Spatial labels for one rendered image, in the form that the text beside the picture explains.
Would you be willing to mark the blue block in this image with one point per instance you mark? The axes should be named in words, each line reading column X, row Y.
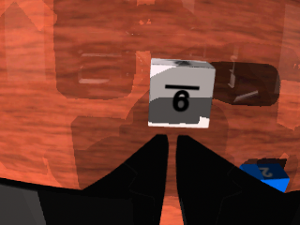
column 272, row 174

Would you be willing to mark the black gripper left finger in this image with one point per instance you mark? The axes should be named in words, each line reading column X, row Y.
column 130, row 195

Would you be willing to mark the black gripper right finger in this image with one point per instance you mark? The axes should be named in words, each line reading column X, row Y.
column 214, row 192

